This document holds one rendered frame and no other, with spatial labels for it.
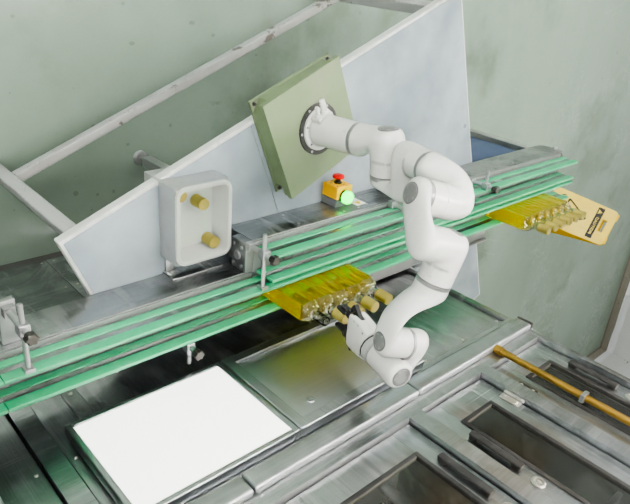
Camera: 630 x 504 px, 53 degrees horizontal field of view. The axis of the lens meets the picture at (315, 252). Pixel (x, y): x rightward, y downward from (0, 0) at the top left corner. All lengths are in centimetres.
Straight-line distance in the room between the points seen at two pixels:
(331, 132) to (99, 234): 68
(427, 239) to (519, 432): 63
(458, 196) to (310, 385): 63
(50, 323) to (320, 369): 70
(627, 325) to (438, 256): 673
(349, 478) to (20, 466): 73
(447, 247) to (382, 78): 90
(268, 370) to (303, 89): 79
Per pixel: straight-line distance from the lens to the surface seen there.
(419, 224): 141
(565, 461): 175
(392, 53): 219
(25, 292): 223
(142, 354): 166
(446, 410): 178
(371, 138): 172
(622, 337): 816
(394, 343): 149
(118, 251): 173
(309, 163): 192
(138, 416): 162
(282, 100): 180
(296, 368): 177
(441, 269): 145
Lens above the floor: 216
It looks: 40 degrees down
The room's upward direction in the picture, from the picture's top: 119 degrees clockwise
